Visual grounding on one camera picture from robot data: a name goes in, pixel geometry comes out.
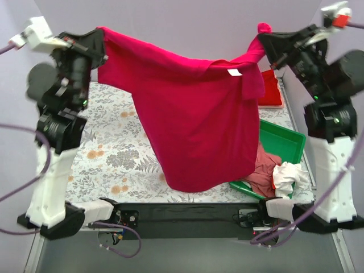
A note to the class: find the folded red t-shirt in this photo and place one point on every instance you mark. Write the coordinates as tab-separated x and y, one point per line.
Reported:
270	91

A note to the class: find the green plastic bin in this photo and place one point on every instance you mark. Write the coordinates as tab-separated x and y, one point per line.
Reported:
283	142

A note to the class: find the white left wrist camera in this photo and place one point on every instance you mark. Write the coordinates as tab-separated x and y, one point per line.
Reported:
38	36

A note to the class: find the dusty pink crumpled t-shirt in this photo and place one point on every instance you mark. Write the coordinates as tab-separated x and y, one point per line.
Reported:
261	180

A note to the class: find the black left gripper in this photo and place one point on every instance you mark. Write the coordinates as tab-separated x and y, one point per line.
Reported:
92	45

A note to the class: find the aluminium frame rail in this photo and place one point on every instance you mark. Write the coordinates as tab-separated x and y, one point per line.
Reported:
92	250

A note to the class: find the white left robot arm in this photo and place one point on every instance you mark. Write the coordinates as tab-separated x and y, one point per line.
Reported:
58	137

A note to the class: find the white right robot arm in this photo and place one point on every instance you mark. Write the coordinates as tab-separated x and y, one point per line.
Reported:
331	121

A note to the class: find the floral patterned tablecloth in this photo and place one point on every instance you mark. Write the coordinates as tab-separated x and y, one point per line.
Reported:
115	159

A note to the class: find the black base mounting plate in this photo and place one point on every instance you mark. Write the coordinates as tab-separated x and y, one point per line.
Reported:
188	220

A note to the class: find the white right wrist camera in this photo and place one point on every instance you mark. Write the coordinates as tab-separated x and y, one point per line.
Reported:
334	18

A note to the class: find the magenta t-shirt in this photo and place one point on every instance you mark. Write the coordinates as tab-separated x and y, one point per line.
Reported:
200	116

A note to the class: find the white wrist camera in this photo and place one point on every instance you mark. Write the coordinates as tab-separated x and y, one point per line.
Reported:
334	18
38	36

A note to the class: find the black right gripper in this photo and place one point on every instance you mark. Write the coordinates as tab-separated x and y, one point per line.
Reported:
284	48

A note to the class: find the white crumpled t-shirt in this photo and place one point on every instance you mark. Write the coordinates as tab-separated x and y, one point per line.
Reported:
287	176

